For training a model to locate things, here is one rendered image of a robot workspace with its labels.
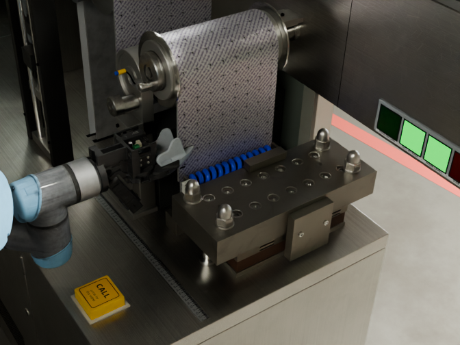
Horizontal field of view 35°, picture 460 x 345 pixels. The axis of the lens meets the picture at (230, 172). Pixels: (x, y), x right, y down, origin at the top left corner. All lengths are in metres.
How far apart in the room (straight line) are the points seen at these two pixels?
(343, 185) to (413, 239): 1.53
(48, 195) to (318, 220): 0.52
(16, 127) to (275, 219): 0.79
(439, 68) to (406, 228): 1.78
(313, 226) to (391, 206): 1.69
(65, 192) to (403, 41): 0.65
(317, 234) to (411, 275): 1.38
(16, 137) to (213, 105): 0.62
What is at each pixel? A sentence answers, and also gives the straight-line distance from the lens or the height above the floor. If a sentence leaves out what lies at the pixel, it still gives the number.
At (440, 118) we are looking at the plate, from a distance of 1.31.
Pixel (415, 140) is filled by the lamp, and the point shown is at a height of 1.18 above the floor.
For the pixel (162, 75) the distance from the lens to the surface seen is 1.35.
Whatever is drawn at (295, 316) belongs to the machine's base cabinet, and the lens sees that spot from 1.53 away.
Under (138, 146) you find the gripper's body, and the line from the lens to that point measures 1.34.
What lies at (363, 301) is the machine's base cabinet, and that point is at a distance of 1.69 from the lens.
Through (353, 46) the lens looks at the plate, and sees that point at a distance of 1.42.
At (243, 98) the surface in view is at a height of 1.17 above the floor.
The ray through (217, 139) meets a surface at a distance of 1.46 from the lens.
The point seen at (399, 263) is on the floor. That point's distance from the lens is 2.86.
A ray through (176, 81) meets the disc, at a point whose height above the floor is 1.26.
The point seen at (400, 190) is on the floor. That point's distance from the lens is 3.21.
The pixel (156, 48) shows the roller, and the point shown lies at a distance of 1.35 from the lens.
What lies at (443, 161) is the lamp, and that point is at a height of 1.18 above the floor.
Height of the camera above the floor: 1.92
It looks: 37 degrees down
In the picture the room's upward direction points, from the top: 2 degrees clockwise
